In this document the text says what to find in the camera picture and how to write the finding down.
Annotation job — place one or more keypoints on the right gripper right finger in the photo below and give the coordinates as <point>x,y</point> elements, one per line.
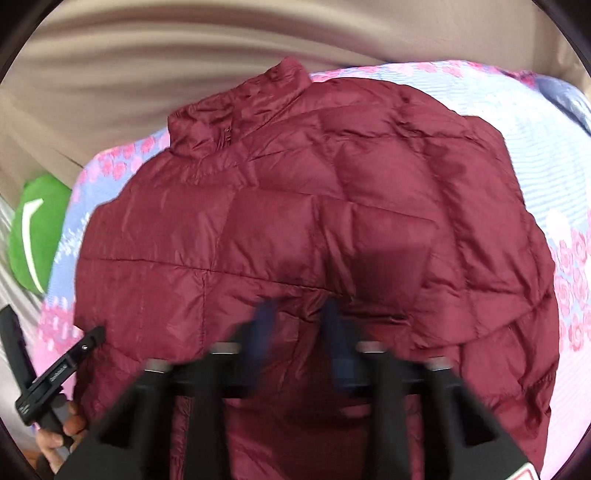
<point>345,364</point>

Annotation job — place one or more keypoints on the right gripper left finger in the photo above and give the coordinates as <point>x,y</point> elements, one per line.
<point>257,342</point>

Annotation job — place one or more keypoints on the dark red puffer jacket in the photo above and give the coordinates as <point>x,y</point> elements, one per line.
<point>365,190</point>

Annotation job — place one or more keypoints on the person's left hand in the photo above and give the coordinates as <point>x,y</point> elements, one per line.
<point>50,443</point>

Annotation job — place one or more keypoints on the green plush pillow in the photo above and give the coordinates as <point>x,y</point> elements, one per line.
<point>36,231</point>

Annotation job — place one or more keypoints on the pink blue floral bedsheet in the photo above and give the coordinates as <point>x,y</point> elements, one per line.
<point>550,155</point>

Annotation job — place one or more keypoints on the beige draped curtain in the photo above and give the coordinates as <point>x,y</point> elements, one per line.
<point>78,77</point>

